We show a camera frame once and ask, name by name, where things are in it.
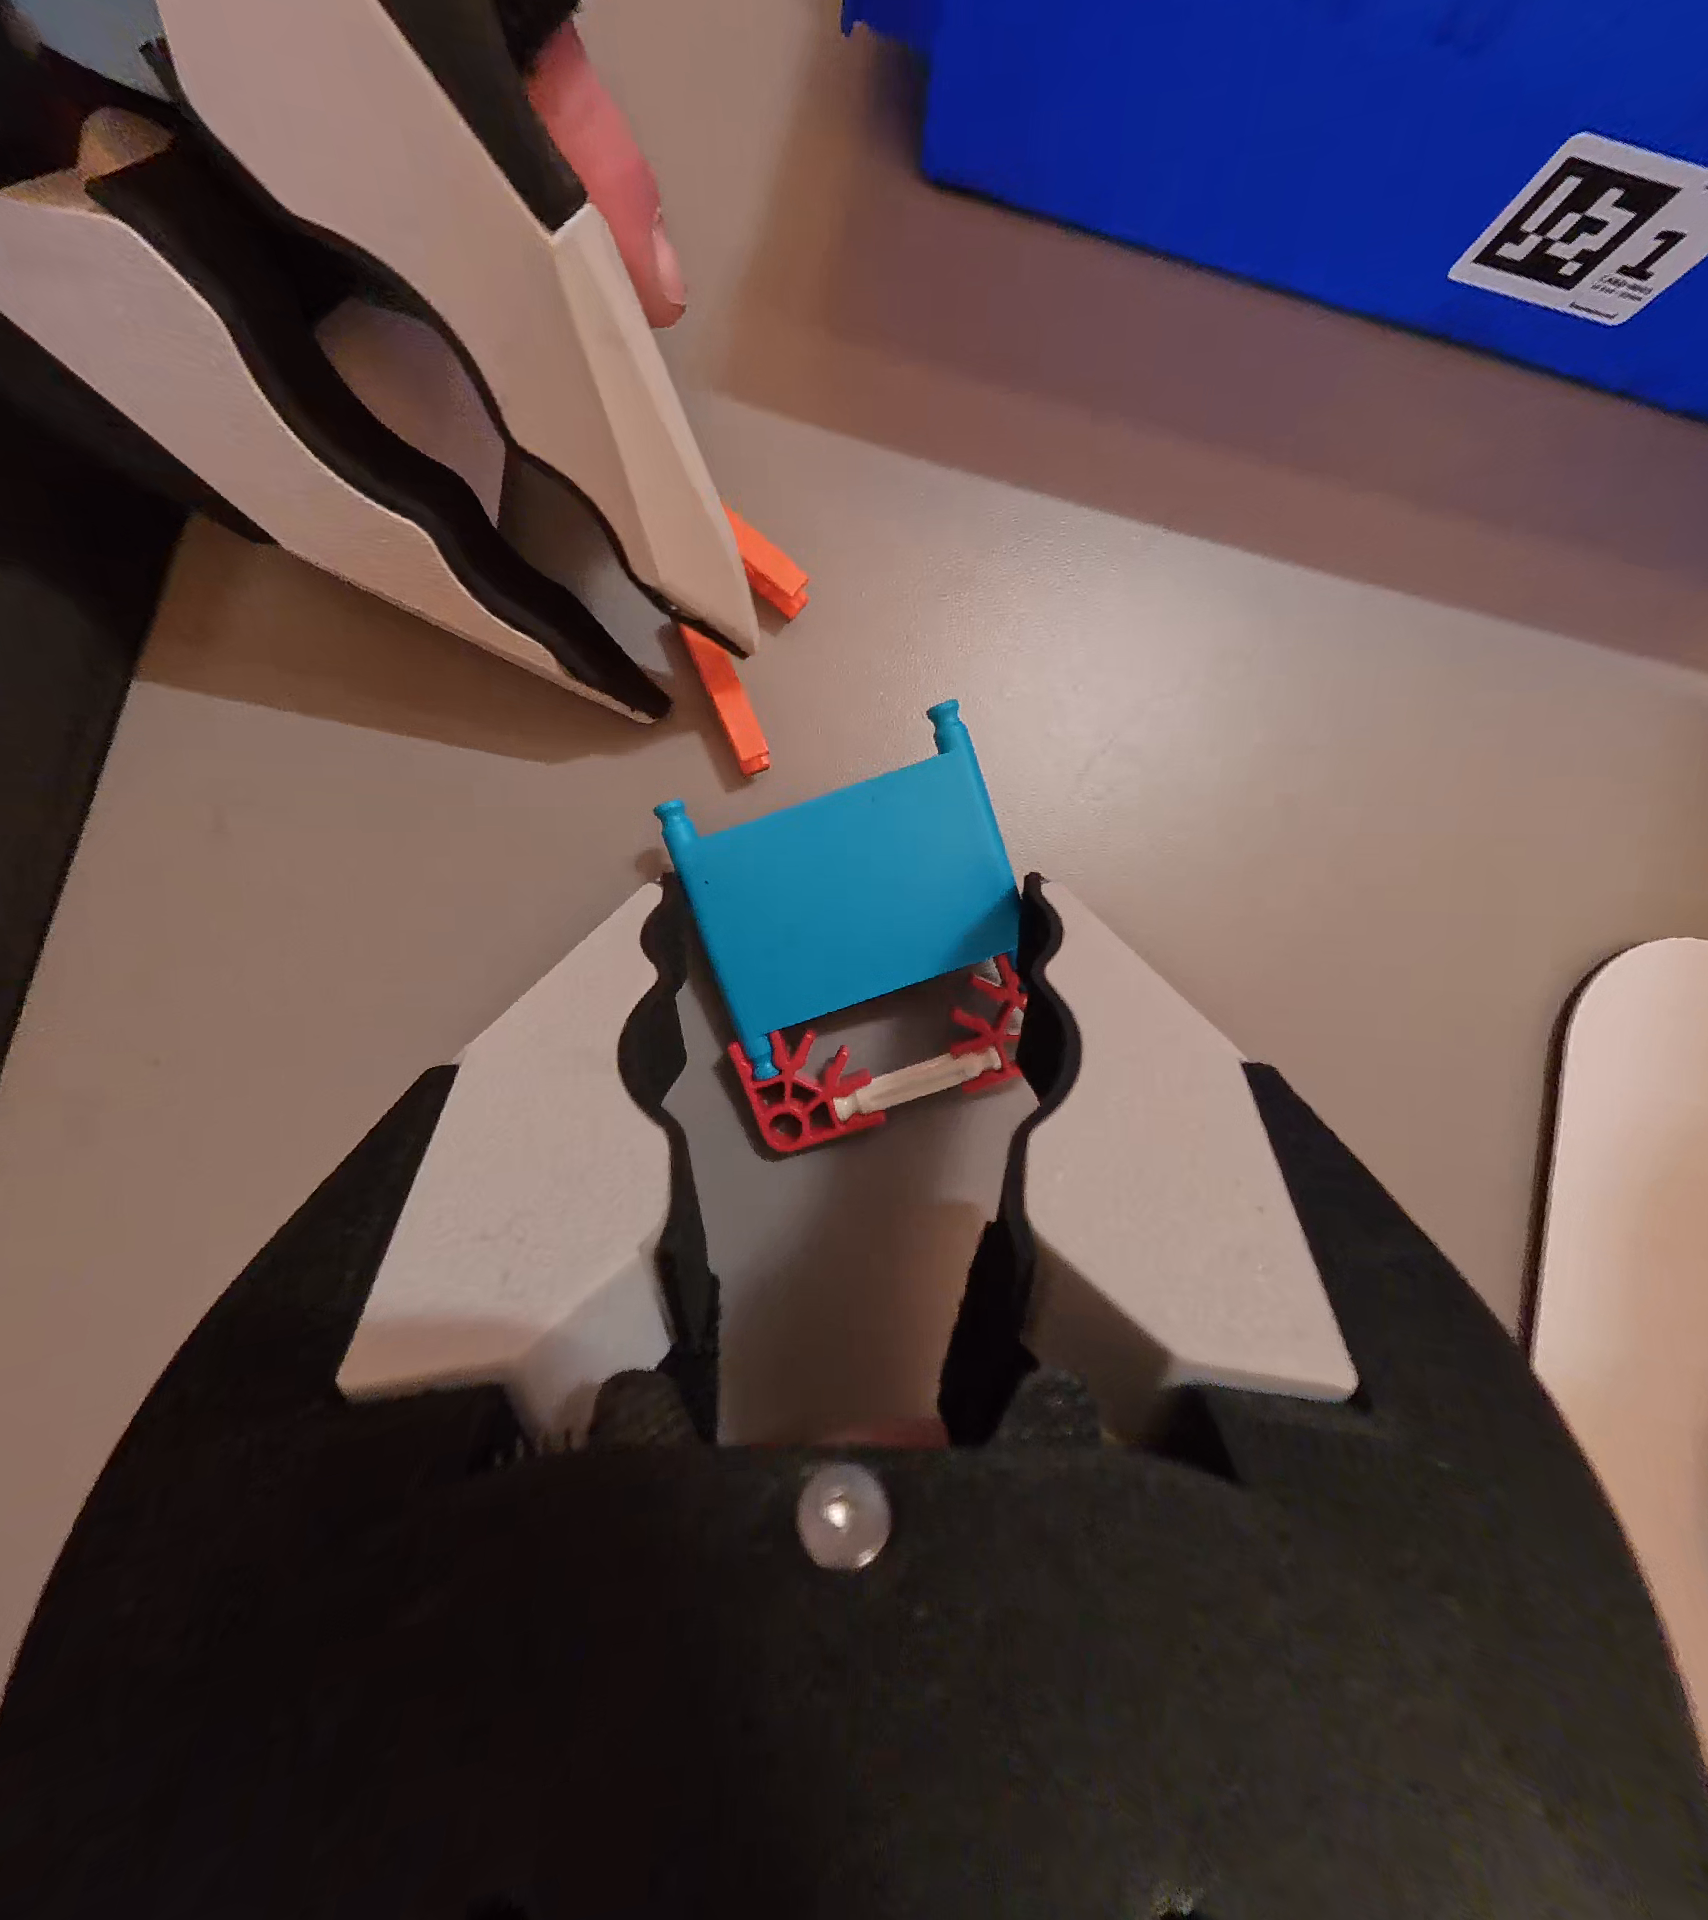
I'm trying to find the red toy connector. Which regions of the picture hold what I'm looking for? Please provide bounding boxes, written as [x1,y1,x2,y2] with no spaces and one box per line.
[725,1024,860,1158]
[948,957,1031,1081]

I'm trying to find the teal plastic panel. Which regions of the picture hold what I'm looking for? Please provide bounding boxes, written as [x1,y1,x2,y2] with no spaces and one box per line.
[653,697,1023,1075]

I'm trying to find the white short rod with connectors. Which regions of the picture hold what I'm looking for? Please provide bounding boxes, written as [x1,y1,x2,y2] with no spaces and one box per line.
[836,1051,1018,1121]

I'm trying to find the blue plastic bin with label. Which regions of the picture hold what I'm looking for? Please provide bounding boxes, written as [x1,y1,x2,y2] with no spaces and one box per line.
[842,0,1708,453]

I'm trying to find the person's left hand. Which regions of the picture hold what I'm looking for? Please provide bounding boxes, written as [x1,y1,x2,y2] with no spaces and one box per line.
[519,18,692,332]

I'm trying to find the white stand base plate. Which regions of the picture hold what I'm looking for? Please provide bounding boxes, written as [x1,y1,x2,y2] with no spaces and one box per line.
[1527,936,1708,1920]

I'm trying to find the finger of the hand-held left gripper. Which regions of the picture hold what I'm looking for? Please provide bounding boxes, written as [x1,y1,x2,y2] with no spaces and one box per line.
[0,177,673,728]
[160,0,762,661]

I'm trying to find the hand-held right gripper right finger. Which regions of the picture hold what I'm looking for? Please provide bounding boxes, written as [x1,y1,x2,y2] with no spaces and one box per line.
[940,875,1357,1451]

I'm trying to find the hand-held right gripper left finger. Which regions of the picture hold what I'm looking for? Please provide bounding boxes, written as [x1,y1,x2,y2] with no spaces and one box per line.
[335,878,722,1451]

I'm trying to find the orange toy clip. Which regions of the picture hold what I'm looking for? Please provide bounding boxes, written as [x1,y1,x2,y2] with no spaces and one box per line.
[677,623,774,781]
[722,507,811,620]

